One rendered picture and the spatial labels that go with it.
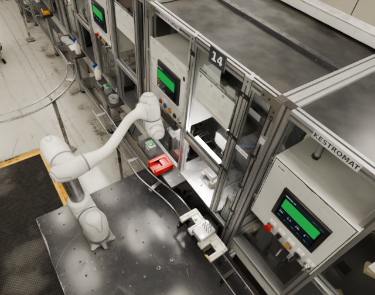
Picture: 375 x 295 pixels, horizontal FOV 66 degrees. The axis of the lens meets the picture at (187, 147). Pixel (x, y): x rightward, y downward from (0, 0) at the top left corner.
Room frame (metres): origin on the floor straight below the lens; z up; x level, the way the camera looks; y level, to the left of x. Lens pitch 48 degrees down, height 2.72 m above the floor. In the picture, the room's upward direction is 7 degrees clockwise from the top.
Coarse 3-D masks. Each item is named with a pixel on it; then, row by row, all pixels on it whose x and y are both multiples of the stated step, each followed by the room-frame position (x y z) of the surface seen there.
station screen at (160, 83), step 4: (160, 68) 1.56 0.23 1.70; (164, 72) 1.52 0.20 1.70; (168, 76) 1.48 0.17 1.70; (160, 80) 1.56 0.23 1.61; (172, 80) 1.45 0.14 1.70; (160, 84) 1.56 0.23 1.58; (164, 84) 1.52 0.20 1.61; (164, 88) 1.52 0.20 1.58; (168, 88) 1.48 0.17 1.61; (168, 92) 1.48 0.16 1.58; (172, 92) 1.44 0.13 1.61; (168, 96) 1.48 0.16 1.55; (172, 96) 1.44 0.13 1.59; (172, 100) 1.44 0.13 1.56
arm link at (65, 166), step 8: (64, 152) 0.95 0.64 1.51; (56, 160) 0.89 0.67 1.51; (64, 160) 0.90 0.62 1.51; (72, 160) 0.91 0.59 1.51; (80, 160) 0.92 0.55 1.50; (56, 168) 0.85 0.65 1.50; (64, 168) 0.85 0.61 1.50; (72, 168) 0.87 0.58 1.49; (80, 168) 0.88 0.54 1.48; (88, 168) 0.91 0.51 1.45; (56, 176) 0.81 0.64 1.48; (64, 176) 0.82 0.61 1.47; (72, 176) 0.84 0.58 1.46
